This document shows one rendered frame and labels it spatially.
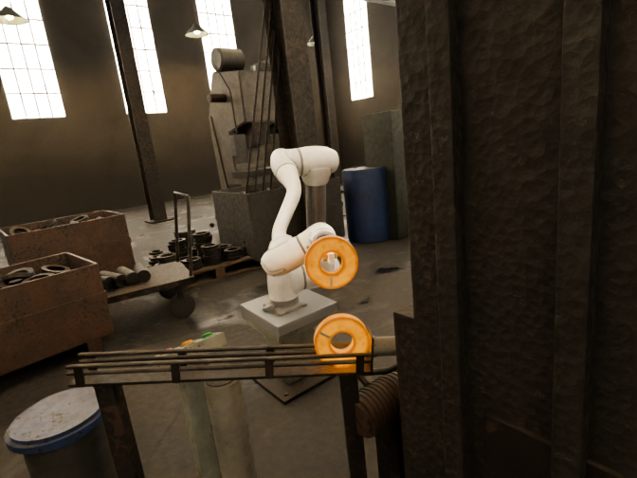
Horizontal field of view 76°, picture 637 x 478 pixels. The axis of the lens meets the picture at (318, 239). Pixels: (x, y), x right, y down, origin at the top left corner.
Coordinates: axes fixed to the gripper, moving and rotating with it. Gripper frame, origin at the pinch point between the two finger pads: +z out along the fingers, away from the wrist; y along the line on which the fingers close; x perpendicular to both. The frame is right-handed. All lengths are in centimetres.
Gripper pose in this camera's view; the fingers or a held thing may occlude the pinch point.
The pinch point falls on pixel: (330, 256)
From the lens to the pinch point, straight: 117.1
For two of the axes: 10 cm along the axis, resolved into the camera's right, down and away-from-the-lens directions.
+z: 0.7, 1.7, -9.8
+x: -1.1, -9.8, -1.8
